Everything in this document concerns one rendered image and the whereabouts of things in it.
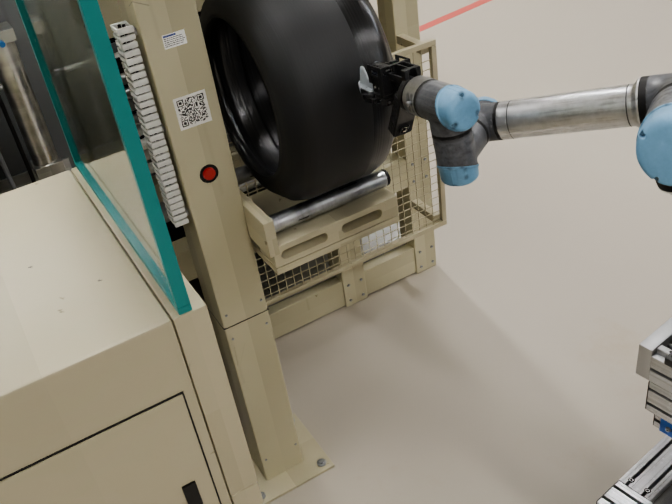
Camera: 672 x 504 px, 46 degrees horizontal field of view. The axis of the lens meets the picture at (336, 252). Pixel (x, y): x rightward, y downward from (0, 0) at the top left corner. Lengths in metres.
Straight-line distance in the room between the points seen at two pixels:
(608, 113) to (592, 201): 2.10
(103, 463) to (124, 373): 0.14
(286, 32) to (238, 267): 0.62
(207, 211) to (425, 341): 1.22
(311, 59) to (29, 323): 0.83
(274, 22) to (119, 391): 0.89
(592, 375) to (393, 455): 0.72
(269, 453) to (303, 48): 1.25
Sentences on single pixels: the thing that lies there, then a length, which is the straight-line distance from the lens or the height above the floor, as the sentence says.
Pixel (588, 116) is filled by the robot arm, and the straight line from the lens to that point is 1.50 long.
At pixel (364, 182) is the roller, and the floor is 0.92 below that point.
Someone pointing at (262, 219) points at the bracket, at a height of 0.95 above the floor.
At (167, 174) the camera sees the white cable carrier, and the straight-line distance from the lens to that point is 1.81.
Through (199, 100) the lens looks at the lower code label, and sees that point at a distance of 1.77.
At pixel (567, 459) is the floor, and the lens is 2.49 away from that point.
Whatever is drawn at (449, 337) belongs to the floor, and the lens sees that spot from 2.86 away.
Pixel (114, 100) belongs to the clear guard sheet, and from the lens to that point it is 0.92.
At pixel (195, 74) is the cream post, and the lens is 1.75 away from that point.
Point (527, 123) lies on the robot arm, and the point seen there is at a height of 1.21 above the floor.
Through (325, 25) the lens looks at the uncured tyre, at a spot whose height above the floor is 1.35.
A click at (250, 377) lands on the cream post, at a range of 2.20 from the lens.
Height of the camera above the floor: 1.91
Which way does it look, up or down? 35 degrees down
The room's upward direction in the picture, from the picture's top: 9 degrees counter-clockwise
